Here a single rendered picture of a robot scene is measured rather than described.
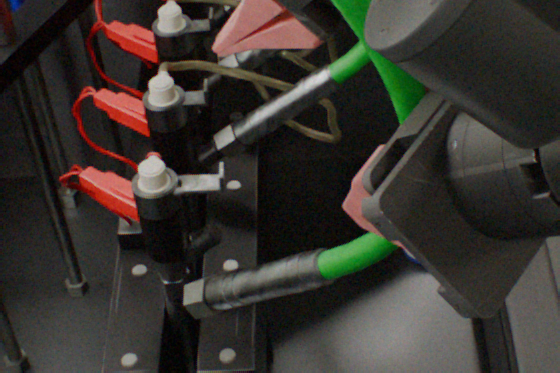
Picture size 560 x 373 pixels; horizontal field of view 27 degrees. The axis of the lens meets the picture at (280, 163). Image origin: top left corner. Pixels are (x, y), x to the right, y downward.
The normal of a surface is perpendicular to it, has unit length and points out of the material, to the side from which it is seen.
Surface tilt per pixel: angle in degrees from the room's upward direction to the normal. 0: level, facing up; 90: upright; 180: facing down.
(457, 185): 82
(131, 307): 0
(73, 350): 0
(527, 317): 0
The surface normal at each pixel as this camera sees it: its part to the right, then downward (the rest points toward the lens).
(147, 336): -0.07, -0.73
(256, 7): -0.48, 0.78
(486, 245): 0.44, -0.11
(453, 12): 0.07, 0.47
